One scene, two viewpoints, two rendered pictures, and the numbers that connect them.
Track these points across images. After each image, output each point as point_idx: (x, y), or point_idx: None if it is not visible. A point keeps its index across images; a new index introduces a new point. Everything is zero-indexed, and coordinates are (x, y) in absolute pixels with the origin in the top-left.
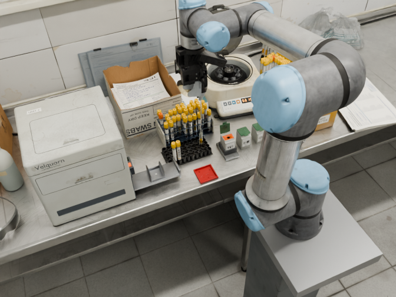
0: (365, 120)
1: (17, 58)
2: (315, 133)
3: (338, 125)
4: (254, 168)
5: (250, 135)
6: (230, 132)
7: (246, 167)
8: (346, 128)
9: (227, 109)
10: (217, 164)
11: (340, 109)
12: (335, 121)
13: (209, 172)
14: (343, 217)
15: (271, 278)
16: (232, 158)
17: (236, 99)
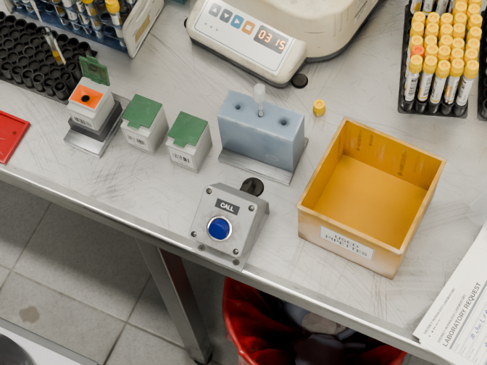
0: (482, 345)
1: None
2: (326, 258)
3: (409, 290)
4: (93, 210)
5: (146, 135)
6: (104, 91)
7: (82, 193)
8: (414, 315)
9: (206, 27)
10: (44, 133)
11: (471, 258)
12: (416, 274)
13: (7, 137)
14: None
15: None
16: (81, 150)
17: (248, 19)
